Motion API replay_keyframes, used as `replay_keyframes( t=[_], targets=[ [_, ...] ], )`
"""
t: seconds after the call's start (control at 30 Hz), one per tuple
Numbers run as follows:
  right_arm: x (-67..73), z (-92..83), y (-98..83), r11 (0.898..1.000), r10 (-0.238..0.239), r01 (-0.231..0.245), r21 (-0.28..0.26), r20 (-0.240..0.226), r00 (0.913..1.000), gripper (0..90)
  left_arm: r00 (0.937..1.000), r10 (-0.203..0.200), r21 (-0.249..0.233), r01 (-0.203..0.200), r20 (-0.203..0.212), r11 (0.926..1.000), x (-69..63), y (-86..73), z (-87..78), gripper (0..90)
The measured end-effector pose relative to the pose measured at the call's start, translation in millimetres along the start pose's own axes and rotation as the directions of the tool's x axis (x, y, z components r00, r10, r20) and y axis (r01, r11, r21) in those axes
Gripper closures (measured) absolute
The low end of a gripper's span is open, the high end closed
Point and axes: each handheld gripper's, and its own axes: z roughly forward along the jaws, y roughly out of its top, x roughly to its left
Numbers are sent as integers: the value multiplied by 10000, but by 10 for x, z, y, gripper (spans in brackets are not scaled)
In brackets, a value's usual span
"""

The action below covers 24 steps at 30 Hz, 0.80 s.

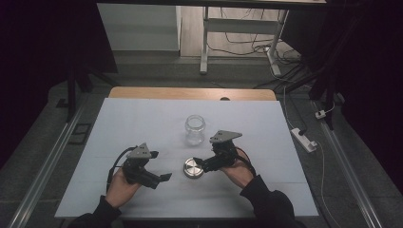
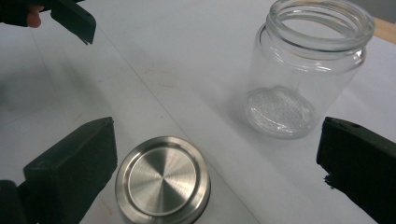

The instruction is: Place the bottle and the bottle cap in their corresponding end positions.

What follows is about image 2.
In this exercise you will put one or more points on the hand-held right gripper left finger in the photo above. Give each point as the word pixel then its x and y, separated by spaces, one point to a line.
pixel 74 168

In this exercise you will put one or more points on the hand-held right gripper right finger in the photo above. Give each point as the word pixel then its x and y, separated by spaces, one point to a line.
pixel 361 168

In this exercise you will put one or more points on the round silver metal lid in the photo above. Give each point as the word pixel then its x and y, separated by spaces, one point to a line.
pixel 163 180

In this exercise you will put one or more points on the clear glass jar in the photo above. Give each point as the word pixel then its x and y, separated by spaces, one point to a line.
pixel 299 81

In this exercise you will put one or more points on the wooden table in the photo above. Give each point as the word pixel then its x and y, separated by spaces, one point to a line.
pixel 386 29

